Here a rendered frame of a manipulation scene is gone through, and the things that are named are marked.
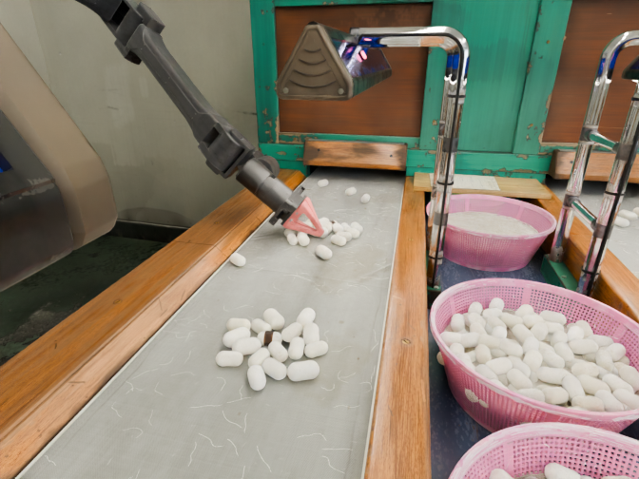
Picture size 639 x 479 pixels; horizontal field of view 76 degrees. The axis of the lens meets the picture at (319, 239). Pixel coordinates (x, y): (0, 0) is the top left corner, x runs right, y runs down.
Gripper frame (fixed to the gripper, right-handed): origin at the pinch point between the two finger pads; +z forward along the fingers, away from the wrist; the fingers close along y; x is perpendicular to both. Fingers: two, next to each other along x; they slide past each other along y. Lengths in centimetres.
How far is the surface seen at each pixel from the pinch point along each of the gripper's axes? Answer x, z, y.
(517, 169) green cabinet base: -32, 33, 47
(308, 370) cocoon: -5.2, 6.0, -39.5
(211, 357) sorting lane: 4.2, -2.8, -38.2
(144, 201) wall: 130, -81, 137
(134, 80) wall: 70, -119, 137
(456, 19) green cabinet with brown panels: -47, -7, 47
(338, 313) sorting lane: -4.2, 7.7, -25.1
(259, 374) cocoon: -2.1, 2.0, -41.5
